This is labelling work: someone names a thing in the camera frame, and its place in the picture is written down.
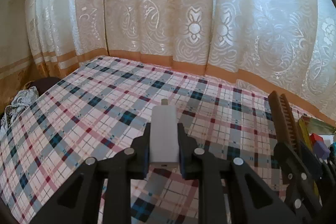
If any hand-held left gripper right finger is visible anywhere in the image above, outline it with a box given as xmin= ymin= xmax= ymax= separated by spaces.
xmin=177 ymin=123 xmax=297 ymax=224

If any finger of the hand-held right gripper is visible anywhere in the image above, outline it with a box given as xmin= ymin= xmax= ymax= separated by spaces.
xmin=299 ymin=141 xmax=336 ymax=214
xmin=274 ymin=143 xmax=322 ymax=224

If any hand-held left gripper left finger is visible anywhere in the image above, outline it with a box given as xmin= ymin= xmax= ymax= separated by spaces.
xmin=31 ymin=123 xmax=151 ymax=224

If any purple block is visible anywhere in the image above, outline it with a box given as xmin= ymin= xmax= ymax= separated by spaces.
xmin=314 ymin=141 xmax=331 ymax=160

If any red block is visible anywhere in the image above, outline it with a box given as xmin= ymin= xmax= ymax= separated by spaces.
xmin=309 ymin=133 xmax=324 ymax=148

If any white USB adapter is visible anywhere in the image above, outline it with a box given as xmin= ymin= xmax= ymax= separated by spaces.
xmin=149 ymin=99 xmax=180 ymax=169

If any gold metal tin box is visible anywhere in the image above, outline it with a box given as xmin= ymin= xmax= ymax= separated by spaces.
xmin=298 ymin=115 xmax=336 ymax=198

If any brown comb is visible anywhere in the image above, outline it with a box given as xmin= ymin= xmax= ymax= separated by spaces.
xmin=268 ymin=90 xmax=301 ymax=156

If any dark cushion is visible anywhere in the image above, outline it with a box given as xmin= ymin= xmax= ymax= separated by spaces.
xmin=25 ymin=77 xmax=62 ymax=98

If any cream floral lace curtain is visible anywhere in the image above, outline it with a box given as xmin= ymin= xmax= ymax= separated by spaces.
xmin=0 ymin=0 xmax=336 ymax=122

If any white lace cloth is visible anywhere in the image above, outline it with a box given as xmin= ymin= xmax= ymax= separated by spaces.
xmin=0 ymin=88 xmax=40 ymax=135

